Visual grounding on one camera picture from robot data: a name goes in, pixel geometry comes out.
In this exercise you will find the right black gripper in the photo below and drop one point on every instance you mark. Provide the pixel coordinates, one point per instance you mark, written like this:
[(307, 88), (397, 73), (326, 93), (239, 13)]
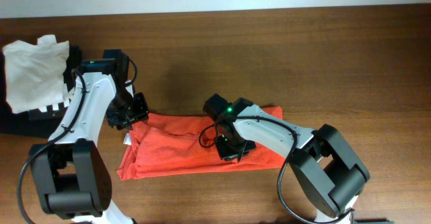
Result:
[(226, 153)]

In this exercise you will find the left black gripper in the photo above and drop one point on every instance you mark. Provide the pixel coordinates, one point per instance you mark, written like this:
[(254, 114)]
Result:
[(141, 113)]

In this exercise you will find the red printed t-shirt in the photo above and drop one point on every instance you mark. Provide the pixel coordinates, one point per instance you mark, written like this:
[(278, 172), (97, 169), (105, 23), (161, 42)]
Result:
[(168, 145)]

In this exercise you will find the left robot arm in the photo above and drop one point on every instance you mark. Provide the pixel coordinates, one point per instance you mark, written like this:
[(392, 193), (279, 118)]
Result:
[(71, 179)]

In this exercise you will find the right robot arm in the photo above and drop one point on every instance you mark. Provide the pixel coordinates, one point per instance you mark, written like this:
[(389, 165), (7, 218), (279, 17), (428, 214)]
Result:
[(328, 170)]

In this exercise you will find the black folded garment underneath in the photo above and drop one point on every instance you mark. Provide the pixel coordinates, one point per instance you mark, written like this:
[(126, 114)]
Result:
[(20, 124)]

